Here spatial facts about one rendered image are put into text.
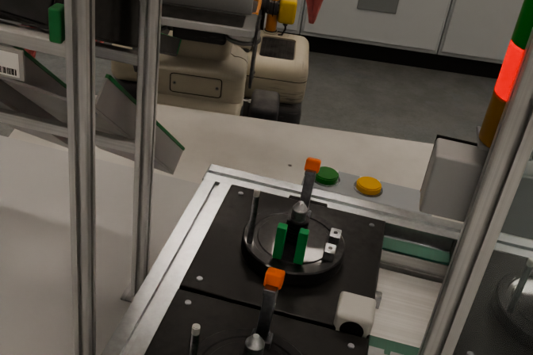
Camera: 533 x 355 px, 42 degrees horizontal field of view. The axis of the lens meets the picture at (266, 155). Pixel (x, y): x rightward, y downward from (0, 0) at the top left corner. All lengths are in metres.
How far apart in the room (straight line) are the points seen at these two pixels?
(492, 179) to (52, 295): 0.63
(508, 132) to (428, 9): 3.38
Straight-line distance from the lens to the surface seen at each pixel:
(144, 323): 0.84
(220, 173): 1.10
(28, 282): 1.05
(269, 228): 0.94
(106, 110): 0.81
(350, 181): 1.13
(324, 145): 1.42
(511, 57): 0.65
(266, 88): 1.89
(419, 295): 1.02
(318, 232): 0.95
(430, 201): 0.71
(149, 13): 0.78
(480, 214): 0.68
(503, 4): 4.07
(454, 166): 0.69
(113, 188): 1.22
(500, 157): 0.65
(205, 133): 1.40
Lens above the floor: 1.57
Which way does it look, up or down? 32 degrees down
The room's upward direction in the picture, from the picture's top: 9 degrees clockwise
